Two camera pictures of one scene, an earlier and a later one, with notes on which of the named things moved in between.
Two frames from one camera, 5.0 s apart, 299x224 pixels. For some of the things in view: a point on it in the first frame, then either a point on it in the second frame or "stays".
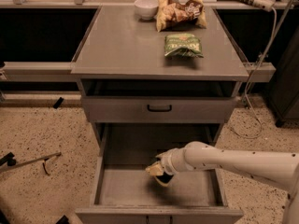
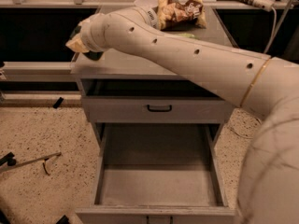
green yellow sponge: (164, 179) → (93, 55)
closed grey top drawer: (159, 109) stays
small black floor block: (58, 102) stays
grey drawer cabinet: (149, 91) stays
